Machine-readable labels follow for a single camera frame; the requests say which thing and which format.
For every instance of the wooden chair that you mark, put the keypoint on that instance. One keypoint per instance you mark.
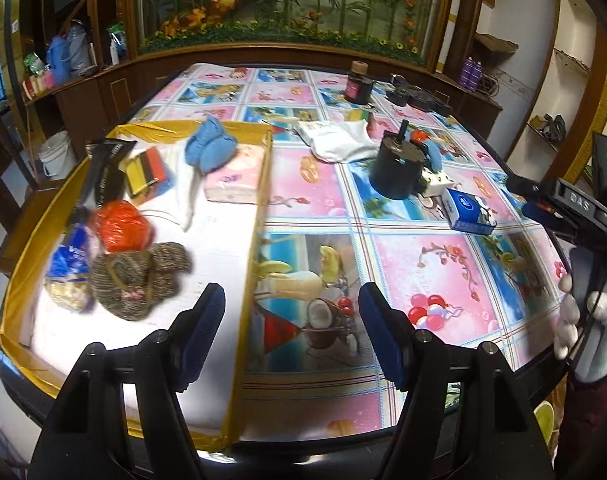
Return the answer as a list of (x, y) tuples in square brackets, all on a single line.
[(18, 220)]

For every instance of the clear blue printed plastic bag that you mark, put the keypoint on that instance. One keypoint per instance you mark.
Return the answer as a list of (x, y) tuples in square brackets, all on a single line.
[(71, 265)]

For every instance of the blue knitted cloth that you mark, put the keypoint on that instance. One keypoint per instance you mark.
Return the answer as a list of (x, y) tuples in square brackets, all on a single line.
[(211, 147)]

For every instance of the brown knitted hat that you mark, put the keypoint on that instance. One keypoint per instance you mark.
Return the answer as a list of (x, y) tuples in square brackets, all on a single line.
[(133, 280)]

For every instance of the blue tissue pack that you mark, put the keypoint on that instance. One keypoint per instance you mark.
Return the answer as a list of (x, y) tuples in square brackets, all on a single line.
[(466, 210)]

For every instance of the red plastic bag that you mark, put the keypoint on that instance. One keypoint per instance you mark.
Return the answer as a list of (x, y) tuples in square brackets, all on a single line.
[(123, 225)]

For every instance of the white spray bottle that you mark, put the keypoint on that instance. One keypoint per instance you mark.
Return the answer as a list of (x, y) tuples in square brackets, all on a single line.
[(114, 54)]

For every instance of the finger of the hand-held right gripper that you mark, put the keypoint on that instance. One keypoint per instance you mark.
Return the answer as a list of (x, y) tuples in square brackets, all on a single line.
[(531, 187), (538, 211)]

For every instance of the black snack packet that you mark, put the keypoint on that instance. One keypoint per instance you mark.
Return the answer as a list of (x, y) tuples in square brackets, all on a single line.
[(106, 170)]

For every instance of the white power adapter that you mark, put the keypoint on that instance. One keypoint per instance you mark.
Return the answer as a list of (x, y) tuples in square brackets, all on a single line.
[(436, 182)]

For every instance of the small red object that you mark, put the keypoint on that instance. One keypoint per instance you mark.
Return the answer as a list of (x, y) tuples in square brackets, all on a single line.
[(420, 136)]

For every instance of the dark shoes on rack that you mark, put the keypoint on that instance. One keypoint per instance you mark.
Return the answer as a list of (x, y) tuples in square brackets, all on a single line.
[(551, 130)]

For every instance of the grey thermos jug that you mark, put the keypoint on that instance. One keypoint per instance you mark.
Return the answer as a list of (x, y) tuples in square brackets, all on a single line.
[(78, 47)]

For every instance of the dark bottle with cork lid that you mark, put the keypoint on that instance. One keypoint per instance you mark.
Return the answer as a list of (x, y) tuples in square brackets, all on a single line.
[(358, 85)]

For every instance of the yellow green object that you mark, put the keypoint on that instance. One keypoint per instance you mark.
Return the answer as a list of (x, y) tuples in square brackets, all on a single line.
[(544, 425)]

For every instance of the black cylinder holder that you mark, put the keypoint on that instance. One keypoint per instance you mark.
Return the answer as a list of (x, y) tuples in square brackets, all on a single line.
[(396, 170)]

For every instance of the pink tissue pack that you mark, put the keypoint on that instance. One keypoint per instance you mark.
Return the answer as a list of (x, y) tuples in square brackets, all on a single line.
[(236, 175)]

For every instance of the blue thermos jug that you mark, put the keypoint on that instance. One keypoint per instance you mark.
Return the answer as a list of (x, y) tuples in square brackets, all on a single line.
[(58, 62)]

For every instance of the artificial flower display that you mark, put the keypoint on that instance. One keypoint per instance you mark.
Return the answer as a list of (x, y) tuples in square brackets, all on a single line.
[(293, 5)]

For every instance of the person's right hand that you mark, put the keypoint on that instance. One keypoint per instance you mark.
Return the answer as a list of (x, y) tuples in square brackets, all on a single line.
[(601, 345)]

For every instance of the yellow-rimmed white tray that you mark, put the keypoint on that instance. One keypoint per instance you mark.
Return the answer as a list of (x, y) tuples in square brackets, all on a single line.
[(208, 255)]

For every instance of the printed pink tablecloth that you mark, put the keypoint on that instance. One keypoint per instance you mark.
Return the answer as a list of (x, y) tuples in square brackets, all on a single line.
[(423, 270)]

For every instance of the small blue cloth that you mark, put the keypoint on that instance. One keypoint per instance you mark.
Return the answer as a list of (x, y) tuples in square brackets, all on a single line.
[(433, 155)]

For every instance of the green packet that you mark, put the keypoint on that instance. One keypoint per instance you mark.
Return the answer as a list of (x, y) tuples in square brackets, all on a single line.
[(33, 62)]

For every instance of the pink box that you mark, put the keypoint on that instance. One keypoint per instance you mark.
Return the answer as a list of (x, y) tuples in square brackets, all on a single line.
[(37, 84)]

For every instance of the black device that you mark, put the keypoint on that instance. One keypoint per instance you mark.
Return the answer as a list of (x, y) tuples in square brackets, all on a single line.
[(423, 97)]

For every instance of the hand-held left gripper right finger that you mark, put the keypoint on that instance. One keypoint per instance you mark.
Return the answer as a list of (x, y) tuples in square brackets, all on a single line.
[(381, 335)]

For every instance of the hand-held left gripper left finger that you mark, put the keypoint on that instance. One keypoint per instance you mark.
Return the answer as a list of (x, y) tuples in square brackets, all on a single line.
[(203, 335)]

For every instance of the person's right forearm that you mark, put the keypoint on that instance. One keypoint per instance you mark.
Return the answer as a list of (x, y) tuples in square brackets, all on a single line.
[(593, 425)]

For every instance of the white cloth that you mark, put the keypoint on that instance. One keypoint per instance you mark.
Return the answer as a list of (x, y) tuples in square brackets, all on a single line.
[(341, 142)]

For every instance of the wooden display cabinet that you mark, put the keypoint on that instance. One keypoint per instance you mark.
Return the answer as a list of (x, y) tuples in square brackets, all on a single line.
[(133, 80)]

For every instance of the white bucket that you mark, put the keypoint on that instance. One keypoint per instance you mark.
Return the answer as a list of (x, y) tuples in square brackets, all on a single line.
[(57, 157)]

